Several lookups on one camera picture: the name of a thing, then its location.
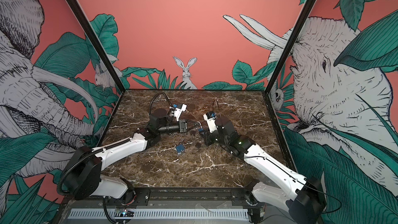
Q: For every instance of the small green circuit board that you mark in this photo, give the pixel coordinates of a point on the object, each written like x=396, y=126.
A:
x=124, y=213

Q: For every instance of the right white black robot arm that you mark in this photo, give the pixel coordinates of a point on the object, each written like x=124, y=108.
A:
x=302, y=197

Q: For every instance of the black frame post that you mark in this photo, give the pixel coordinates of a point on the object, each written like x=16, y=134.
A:
x=306, y=10
x=94, y=40

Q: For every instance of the white ventilated cable duct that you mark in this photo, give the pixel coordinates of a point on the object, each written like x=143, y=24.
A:
x=158, y=213

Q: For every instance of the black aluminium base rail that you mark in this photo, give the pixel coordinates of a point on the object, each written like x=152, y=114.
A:
x=238, y=196

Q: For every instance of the blue padlock left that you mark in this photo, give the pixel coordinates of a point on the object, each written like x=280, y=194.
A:
x=180, y=149

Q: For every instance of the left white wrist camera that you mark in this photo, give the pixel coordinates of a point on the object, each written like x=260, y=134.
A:
x=177, y=110

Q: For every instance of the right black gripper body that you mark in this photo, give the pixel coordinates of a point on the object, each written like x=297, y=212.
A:
x=216, y=138

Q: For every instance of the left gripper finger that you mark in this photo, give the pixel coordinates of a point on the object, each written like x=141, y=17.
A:
x=193, y=128
x=195, y=123

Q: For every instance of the right black frame post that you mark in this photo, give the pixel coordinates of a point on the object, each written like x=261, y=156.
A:
x=306, y=10

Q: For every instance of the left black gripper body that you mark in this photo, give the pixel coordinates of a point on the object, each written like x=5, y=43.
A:
x=173, y=127

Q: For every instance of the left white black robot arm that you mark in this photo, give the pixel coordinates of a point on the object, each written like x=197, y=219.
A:
x=82, y=177

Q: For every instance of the left black frame post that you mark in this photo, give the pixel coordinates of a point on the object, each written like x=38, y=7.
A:
x=94, y=40

